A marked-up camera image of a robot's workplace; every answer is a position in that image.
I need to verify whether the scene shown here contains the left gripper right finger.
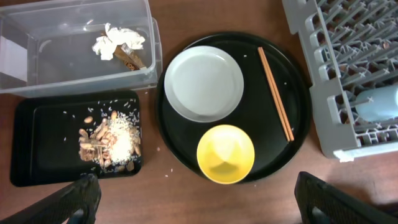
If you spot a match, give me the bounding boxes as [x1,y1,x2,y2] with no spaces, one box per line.
[294,171,397,224]

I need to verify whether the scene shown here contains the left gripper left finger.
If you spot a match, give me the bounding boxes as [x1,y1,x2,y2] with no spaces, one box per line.
[1,174,101,223]

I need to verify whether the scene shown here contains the food scraps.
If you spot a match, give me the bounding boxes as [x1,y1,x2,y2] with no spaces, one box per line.
[78,98,142,175]

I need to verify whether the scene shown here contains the yellow bowl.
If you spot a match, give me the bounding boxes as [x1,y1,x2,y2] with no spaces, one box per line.
[197,124,255,185]

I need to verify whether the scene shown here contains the blue cup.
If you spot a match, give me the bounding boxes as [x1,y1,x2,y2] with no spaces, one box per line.
[355,85,397,122]

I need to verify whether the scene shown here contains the white tissue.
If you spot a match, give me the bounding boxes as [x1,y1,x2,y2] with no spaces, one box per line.
[92,23,146,60]

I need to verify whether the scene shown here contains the grey plate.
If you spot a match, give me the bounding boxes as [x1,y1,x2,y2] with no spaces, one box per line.
[164,45,244,123]

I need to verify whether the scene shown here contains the gold brown snack wrapper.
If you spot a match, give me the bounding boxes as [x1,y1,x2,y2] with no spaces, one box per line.
[114,44,147,71]

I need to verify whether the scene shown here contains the grey dishwasher rack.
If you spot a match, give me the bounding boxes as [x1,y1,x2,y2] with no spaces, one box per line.
[283,0,397,161]

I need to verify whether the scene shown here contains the black rectangular tray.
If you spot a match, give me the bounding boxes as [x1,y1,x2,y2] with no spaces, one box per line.
[10,90,143,187]

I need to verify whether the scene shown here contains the round black serving tray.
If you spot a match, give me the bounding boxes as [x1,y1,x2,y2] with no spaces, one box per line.
[155,32,312,182]

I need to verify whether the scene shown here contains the clear plastic bin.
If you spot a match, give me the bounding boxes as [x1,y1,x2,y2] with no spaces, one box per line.
[1,0,162,98]

